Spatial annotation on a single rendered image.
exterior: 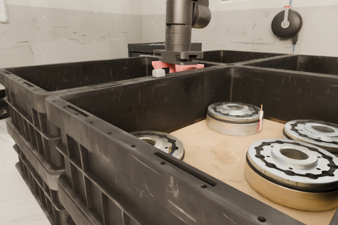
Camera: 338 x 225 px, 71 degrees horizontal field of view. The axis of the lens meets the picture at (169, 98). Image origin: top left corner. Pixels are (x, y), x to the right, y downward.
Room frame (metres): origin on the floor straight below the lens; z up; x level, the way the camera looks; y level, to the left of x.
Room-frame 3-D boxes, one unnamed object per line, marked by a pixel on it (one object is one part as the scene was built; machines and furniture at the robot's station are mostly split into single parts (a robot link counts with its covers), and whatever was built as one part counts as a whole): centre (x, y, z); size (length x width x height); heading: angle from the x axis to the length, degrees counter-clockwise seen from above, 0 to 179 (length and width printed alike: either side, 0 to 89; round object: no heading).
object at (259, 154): (0.25, -0.14, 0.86); 0.10 x 0.10 x 0.01
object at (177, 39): (0.54, -0.02, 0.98); 0.10 x 0.07 x 0.07; 39
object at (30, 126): (0.51, 0.11, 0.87); 0.40 x 0.30 x 0.11; 134
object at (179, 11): (0.55, -0.03, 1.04); 0.07 x 0.06 x 0.07; 144
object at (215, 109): (0.43, -0.12, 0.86); 0.10 x 0.10 x 0.01
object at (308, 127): (0.32, -0.22, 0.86); 0.05 x 0.05 x 0.01
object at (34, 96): (0.51, 0.11, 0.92); 0.40 x 0.30 x 0.02; 134
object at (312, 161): (0.25, -0.14, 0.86); 0.05 x 0.05 x 0.01
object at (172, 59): (0.53, -0.03, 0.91); 0.07 x 0.07 x 0.09; 39
